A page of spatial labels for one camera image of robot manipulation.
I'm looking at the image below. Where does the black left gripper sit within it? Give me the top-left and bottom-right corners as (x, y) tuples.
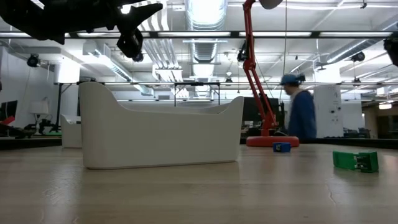
(104, 0), (144, 60)

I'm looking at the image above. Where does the blue mini stapler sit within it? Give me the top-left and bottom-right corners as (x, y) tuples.
(272, 141), (292, 154)

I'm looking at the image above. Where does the green mini stapler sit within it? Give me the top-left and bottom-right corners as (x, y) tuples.
(332, 150), (379, 174)

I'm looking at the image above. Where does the white plastic bin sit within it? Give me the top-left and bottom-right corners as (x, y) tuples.
(78, 81), (245, 170)
(60, 113), (83, 149)

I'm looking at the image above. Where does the white table lamp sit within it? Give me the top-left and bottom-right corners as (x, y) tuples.
(30, 98), (50, 136)

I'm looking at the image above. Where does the dark monitor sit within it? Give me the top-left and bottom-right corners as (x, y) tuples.
(0, 100), (19, 122)

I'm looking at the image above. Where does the black screen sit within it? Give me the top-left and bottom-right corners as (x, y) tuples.
(241, 96), (282, 138)

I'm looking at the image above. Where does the red desk lamp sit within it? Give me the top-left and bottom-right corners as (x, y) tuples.
(238, 0), (300, 148)

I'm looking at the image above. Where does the person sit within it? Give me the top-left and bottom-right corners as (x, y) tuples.
(279, 73), (318, 140)

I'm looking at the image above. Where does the white pillar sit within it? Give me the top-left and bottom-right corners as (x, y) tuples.
(314, 85), (345, 138)

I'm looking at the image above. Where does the silver ventilation duct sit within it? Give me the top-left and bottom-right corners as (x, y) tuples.
(185, 0), (229, 65)

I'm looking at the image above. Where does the black folding table frame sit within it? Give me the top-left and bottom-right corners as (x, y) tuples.
(173, 82), (221, 107)

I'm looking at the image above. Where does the black aluminium table frame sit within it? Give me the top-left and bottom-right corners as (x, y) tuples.
(0, 30), (398, 151)

